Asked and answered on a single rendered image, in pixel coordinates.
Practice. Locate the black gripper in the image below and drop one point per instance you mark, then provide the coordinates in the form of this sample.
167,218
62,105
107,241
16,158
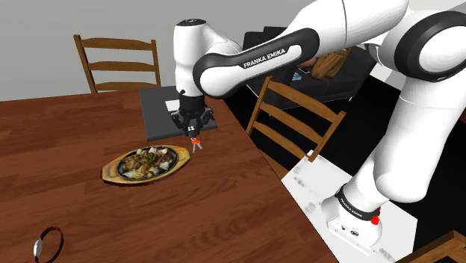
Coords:
192,107

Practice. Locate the keys with orange heads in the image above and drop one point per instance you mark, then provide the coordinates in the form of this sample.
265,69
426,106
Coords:
196,145

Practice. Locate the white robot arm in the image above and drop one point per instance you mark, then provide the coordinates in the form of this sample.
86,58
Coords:
411,145

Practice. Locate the dark grey flat board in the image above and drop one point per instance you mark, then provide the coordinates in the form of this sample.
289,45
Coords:
156,122

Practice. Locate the wooden platter with cooked food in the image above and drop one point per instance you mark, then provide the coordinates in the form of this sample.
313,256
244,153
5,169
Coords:
147,164

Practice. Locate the brown wooden table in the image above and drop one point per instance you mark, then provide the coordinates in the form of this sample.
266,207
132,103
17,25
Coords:
218,207

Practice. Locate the brown wooden ladder-back chair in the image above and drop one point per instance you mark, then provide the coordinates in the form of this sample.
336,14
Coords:
291,98
444,247
116,66

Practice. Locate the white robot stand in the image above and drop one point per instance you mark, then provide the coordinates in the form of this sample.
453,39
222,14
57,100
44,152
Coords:
309,182

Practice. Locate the black sofa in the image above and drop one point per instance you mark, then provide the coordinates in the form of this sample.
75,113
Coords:
342,85

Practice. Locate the dark red wristwatch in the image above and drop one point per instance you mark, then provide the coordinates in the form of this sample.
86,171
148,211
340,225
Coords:
39,247

